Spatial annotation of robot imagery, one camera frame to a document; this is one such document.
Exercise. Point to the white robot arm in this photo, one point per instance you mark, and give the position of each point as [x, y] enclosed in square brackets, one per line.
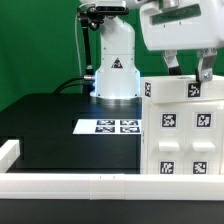
[113, 48]

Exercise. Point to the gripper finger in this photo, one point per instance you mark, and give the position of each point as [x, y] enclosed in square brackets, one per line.
[204, 71]
[170, 58]

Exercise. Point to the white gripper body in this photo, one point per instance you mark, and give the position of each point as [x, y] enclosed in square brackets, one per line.
[194, 24]

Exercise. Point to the white cabinet door panel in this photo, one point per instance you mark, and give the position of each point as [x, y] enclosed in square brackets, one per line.
[204, 138]

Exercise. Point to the white cabinet box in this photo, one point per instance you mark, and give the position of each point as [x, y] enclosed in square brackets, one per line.
[145, 115]

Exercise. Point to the white marker sheet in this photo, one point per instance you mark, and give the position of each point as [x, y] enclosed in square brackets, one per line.
[107, 126]

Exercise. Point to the white U-shaped frame barrier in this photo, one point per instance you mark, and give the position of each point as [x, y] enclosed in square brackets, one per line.
[102, 186]

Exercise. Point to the white block with marker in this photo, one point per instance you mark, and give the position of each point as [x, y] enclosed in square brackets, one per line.
[175, 89]

